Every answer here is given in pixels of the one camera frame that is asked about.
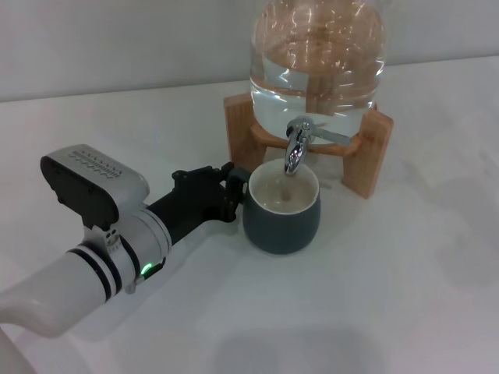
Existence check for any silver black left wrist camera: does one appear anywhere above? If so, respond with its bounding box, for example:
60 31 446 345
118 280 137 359
40 143 151 235

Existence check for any light wooden dispenser stand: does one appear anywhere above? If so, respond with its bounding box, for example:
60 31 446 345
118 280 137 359
223 93 394 200

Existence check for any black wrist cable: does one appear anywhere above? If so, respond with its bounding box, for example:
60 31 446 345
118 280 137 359
138 263 164 282

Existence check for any chrome dispenser faucet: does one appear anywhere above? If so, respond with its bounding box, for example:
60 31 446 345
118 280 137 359
282 115 351 177

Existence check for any dark teal ceramic mug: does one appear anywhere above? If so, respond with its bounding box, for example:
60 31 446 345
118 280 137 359
225 161 324 257

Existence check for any clear glass water dispenser jar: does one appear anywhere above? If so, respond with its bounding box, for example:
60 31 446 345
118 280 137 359
248 0 389 146

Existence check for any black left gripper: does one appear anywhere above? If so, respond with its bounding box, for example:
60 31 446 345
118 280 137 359
146 162 240 250

